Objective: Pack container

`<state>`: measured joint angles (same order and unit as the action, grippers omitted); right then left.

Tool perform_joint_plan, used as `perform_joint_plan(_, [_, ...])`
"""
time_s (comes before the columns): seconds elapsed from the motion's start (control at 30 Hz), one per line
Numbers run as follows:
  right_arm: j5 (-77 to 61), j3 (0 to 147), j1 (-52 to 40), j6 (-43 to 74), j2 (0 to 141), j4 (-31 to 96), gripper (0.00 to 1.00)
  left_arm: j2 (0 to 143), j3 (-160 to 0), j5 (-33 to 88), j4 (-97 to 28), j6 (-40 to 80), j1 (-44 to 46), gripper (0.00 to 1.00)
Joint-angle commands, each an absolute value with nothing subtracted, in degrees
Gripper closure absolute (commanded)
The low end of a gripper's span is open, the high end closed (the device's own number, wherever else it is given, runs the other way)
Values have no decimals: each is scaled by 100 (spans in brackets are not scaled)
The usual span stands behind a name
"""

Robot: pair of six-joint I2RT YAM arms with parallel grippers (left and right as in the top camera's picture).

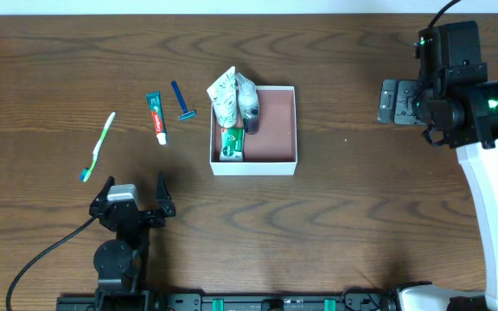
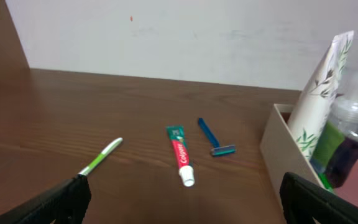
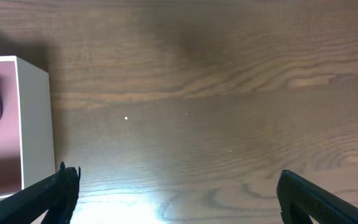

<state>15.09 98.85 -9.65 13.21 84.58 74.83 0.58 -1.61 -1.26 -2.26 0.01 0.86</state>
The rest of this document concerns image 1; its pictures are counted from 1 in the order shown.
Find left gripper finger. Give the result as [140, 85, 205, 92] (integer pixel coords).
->
[95, 176, 115, 201]
[156, 172, 176, 217]

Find green white toothbrush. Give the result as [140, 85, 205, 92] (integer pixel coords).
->
[80, 111, 116, 182]

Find green soap bar pack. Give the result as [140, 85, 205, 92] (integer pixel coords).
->
[219, 128, 245, 162]

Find blue disposable razor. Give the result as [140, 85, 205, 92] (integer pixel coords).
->
[171, 80, 196, 121]

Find Colgate toothpaste tube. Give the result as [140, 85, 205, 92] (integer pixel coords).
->
[146, 92, 167, 145]

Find white Pantene tube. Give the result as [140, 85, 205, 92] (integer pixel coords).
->
[207, 67, 238, 128]

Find clear pump soap bottle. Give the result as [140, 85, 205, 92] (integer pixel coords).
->
[235, 73, 259, 135]

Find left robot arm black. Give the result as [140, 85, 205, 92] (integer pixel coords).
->
[89, 175, 176, 311]

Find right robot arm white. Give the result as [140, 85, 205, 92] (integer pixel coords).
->
[378, 21, 498, 310]

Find white box pink interior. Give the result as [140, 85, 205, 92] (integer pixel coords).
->
[209, 86, 298, 176]

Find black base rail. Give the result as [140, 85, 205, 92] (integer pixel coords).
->
[55, 288, 401, 311]

